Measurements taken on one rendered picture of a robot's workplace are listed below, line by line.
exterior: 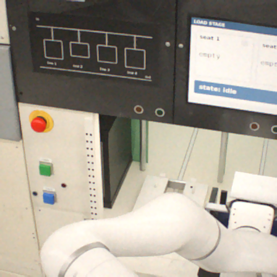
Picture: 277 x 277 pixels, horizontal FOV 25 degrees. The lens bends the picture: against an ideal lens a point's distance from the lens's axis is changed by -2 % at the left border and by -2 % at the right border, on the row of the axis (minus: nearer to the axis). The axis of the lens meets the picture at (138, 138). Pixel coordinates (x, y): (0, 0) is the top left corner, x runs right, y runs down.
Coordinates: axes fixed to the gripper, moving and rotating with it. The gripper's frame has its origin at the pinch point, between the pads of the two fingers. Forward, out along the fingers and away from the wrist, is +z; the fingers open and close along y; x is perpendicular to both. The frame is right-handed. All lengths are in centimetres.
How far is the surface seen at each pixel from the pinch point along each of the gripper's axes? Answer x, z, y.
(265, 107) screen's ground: 24.0, 1.7, -0.7
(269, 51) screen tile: 38.0, 1.7, -1.4
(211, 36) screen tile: 39.6, 1.7, -13.8
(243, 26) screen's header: 43.0, 1.7, -7.2
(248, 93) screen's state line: 27.0, 1.7, -4.8
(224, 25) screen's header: 42.8, 1.7, -11.2
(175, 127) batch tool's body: -38, 76, -35
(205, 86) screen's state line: 27.3, 1.7, -14.5
